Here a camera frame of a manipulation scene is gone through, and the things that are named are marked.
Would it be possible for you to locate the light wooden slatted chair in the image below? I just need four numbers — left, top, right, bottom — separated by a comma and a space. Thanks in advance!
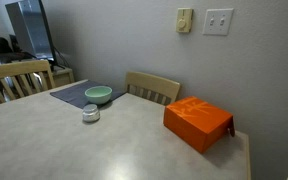
0, 59, 56, 104

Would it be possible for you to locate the grey cloth placemat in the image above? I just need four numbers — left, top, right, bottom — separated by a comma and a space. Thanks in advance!
49, 79, 127, 110

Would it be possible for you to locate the white double light switch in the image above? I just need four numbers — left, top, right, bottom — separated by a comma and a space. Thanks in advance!
202, 7, 235, 37

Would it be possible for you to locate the beige wall thermostat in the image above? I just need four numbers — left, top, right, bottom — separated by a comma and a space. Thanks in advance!
175, 7, 194, 34

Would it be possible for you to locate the black television cable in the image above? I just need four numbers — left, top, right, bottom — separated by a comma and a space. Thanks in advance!
54, 48, 72, 70

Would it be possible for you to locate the silver round tin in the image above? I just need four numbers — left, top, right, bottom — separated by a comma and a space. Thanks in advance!
81, 109, 101, 123

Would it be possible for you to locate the black flat screen television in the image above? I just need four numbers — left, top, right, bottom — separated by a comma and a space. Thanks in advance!
4, 0, 58, 66

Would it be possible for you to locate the mint green bowl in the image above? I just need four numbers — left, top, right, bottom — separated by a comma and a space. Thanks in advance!
84, 85, 113, 105

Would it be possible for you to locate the orange cardboard box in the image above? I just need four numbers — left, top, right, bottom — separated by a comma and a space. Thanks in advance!
163, 95, 236, 155

